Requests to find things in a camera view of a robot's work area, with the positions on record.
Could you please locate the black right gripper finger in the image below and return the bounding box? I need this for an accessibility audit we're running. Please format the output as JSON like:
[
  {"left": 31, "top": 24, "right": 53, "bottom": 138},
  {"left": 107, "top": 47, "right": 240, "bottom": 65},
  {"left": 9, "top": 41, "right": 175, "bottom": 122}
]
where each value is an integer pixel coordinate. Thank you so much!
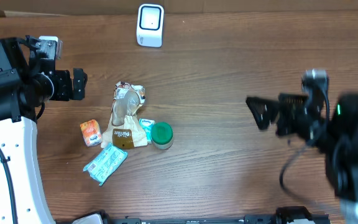
[
  {"left": 278, "top": 93, "right": 309, "bottom": 109},
  {"left": 246, "top": 96, "right": 279, "bottom": 131}
]

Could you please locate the green lid jar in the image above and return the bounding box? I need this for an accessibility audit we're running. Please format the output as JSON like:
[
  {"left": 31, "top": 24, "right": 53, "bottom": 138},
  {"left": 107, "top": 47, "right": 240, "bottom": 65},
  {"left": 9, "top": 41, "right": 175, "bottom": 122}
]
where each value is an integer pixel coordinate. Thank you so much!
[{"left": 151, "top": 122, "right": 173, "bottom": 150}]

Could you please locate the orange Kleenex tissue pack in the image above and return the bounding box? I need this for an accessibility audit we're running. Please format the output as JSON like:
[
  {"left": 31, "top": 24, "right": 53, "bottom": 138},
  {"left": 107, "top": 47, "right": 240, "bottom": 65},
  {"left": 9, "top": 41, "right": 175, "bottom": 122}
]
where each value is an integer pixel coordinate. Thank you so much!
[{"left": 80, "top": 119, "right": 102, "bottom": 147}]

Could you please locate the beige Pantree bread bag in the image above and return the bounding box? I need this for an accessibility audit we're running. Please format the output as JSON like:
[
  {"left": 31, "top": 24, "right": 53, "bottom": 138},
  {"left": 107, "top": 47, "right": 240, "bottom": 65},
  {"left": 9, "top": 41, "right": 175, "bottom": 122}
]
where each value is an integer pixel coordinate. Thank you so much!
[{"left": 101, "top": 82, "right": 148, "bottom": 149}]

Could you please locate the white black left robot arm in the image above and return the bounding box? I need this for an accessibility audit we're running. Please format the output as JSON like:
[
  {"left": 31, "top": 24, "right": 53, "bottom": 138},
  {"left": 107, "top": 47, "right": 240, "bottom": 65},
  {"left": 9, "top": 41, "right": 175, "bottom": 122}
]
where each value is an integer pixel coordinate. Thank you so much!
[{"left": 0, "top": 36, "right": 88, "bottom": 223}]

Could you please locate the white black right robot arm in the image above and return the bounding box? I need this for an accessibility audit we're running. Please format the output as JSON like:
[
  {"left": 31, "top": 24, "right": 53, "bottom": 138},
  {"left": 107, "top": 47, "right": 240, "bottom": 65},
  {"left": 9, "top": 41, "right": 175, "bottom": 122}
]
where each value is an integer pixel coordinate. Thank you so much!
[{"left": 246, "top": 93, "right": 358, "bottom": 223}]

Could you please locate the teal wet wipes pack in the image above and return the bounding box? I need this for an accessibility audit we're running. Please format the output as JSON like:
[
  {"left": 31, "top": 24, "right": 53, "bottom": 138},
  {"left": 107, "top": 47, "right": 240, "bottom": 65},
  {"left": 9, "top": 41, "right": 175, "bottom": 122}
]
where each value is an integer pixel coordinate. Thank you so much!
[{"left": 83, "top": 143, "right": 128, "bottom": 186}]

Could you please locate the white barcode scanner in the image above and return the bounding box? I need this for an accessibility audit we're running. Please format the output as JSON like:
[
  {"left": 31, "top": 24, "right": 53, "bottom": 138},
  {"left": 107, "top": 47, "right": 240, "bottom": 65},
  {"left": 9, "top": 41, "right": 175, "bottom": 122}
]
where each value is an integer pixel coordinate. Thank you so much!
[{"left": 136, "top": 4, "right": 165, "bottom": 48}]

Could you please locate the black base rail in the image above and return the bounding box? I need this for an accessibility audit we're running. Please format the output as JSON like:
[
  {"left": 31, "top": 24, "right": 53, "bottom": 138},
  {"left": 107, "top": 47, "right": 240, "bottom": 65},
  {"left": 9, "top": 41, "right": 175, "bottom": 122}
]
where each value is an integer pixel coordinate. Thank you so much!
[{"left": 62, "top": 206, "right": 331, "bottom": 224}]

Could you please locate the teal Kleenex tissue pack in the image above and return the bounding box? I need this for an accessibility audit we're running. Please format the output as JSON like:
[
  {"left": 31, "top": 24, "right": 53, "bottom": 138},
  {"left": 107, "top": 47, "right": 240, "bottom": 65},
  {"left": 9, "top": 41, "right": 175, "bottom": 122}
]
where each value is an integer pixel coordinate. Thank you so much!
[{"left": 139, "top": 118, "right": 155, "bottom": 144}]

